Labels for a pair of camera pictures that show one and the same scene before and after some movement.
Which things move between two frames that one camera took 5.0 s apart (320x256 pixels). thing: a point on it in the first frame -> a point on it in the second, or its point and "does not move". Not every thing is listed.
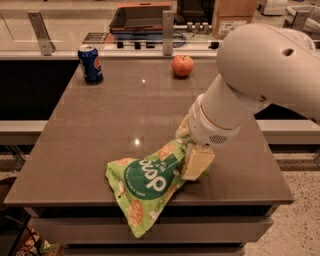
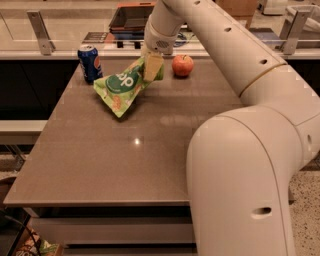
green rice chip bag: x=144 y=185 -> x=120 y=88
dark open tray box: x=139 y=16 does not move
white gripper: x=207 y=128 -> x=159 y=40
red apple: x=182 y=65 does not move
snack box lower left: x=31 y=243 does not move
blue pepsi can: x=91 y=64 does not move
